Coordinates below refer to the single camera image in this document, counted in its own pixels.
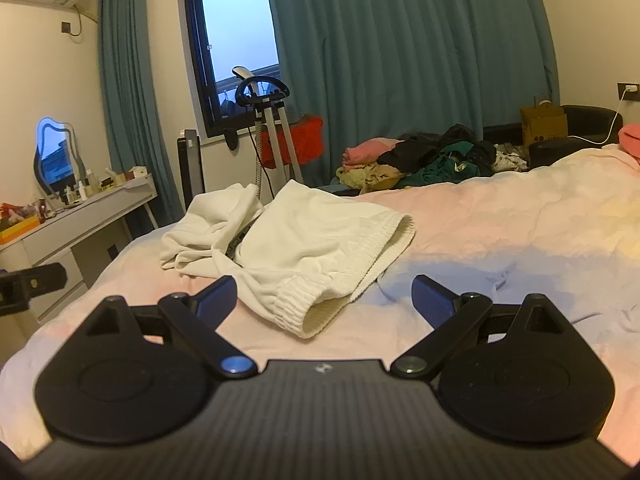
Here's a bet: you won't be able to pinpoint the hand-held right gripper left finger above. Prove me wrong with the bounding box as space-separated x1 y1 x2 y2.
84 275 259 380

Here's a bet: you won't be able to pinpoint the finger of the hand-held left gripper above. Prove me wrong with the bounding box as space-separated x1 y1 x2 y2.
0 262 68 317

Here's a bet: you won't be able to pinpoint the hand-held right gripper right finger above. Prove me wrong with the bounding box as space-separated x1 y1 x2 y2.
389 274 569 380

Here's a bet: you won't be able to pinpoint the white garment with striped trim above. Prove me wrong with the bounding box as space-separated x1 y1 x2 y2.
160 180 417 339

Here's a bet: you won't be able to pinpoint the pile of dark clothes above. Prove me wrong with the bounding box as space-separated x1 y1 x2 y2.
334 124 529 194

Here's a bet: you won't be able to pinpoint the pink folded clothes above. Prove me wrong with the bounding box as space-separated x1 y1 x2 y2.
342 137 407 172

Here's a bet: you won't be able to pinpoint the orange box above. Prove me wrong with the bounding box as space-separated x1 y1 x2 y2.
0 215 42 247

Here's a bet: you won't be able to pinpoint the white dressing table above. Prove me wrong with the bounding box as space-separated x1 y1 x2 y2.
0 172 159 323

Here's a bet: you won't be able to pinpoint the group of cosmetic bottles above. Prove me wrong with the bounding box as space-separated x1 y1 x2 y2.
47 166 123 207

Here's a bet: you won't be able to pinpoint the wavy lit mirror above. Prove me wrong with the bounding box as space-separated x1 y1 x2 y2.
31 117 87 197

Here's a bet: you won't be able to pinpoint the black upright panel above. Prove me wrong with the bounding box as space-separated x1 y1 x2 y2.
177 129 207 212

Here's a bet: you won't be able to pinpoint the red cloth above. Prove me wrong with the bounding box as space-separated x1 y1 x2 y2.
259 115 326 164

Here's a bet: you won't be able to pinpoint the garment steamer stand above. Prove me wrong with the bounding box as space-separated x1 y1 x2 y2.
234 66 307 197

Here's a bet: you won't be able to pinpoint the narrow teal curtain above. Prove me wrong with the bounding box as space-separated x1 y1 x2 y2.
96 0 187 227

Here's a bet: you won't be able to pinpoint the cardboard box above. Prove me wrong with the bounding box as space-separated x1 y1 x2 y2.
520 101 569 149

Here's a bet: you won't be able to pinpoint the black armchair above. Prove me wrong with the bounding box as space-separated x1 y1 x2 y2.
481 104 624 170

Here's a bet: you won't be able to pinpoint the wide teal curtain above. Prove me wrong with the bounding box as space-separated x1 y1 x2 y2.
262 0 561 188

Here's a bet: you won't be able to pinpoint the pink pillow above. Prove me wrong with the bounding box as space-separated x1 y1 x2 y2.
618 122 640 162

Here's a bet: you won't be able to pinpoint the black framed window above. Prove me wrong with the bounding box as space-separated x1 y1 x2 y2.
181 0 282 139

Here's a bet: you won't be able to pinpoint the white charging cable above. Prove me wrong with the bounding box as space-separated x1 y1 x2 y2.
566 87 637 147

